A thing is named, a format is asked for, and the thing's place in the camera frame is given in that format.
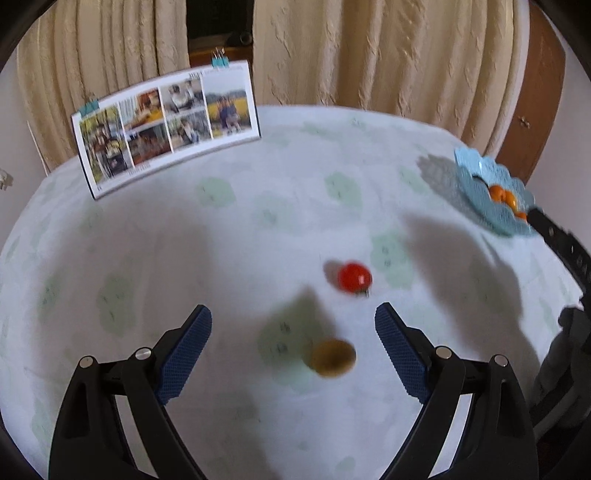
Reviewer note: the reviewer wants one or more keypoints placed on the small tangerine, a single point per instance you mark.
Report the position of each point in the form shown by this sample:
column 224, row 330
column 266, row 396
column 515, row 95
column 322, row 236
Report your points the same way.
column 497, row 193
column 511, row 199

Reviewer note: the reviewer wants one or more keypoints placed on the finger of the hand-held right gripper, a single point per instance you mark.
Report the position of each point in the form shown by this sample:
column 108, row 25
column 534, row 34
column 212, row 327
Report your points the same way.
column 558, row 237

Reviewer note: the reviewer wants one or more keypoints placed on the photo collage board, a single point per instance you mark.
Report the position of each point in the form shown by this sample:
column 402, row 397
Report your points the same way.
column 171, row 124

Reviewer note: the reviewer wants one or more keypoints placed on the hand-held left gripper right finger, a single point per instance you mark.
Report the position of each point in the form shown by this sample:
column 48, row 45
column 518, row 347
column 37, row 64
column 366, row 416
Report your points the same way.
column 401, row 355

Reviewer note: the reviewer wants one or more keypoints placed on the large round orange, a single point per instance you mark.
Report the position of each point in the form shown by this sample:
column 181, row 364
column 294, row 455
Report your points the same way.
column 521, row 216

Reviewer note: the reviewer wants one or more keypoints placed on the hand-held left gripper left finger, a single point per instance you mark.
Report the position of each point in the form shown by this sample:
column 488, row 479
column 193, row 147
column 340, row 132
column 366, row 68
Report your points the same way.
column 184, row 355

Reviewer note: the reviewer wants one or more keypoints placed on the beige embossed curtain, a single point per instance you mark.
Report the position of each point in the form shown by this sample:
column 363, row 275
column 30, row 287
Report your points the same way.
column 92, row 55
column 369, row 55

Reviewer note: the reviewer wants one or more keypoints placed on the red cherry tomato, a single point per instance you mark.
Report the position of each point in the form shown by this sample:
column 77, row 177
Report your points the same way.
column 353, row 277

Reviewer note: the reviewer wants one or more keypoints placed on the tan longan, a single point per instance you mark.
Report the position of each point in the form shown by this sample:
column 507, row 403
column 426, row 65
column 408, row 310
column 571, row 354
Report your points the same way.
column 332, row 359

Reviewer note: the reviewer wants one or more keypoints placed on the brown wooden door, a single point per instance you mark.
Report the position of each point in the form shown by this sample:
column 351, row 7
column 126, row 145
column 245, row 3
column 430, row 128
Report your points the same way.
column 531, row 115

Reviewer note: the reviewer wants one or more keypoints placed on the teal binder clip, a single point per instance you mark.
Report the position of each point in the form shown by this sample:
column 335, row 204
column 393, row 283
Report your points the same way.
column 90, row 107
column 220, row 60

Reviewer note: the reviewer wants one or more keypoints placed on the brown wooden windowsill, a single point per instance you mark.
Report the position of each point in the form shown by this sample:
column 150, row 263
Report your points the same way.
column 201, row 57

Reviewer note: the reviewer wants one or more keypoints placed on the light blue lattice basket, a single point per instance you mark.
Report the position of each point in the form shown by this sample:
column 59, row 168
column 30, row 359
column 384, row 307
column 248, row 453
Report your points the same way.
column 485, row 207

